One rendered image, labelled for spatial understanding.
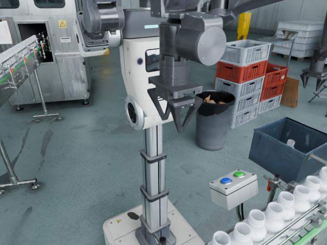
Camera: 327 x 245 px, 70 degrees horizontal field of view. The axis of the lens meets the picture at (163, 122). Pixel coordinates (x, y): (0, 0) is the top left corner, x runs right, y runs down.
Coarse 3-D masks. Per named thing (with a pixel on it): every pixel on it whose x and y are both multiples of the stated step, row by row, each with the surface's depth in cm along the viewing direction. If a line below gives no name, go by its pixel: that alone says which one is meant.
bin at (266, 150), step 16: (256, 128) 139; (272, 128) 149; (288, 128) 153; (304, 128) 144; (256, 144) 140; (272, 144) 131; (304, 144) 147; (320, 144) 138; (256, 160) 143; (272, 160) 133; (288, 160) 125; (304, 160) 118; (320, 160) 114; (288, 176) 127; (304, 176) 128
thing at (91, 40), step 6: (78, 12) 78; (78, 18) 78; (84, 24) 75; (84, 30) 76; (84, 36) 78; (90, 36) 78; (96, 36) 77; (102, 36) 79; (108, 36) 82; (84, 42) 78; (90, 42) 79; (96, 42) 80; (102, 42) 80; (108, 42) 81
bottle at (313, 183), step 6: (306, 180) 69; (312, 180) 70; (318, 180) 68; (306, 186) 69; (312, 186) 67; (318, 186) 67; (312, 192) 68; (318, 192) 69; (312, 198) 68; (318, 198) 68; (312, 204) 69; (306, 216) 71; (306, 222) 72
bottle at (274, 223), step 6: (270, 204) 61; (276, 204) 61; (270, 210) 59; (276, 210) 61; (282, 210) 58; (270, 216) 59; (276, 216) 58; (270, 222) 60; (276, 222) 59; (282, 222) 60; (270, 228) 59; (276, 228) 59; (282, 228) 60; (270, 234) 60; (264, 240) 62; (276, 240) 61
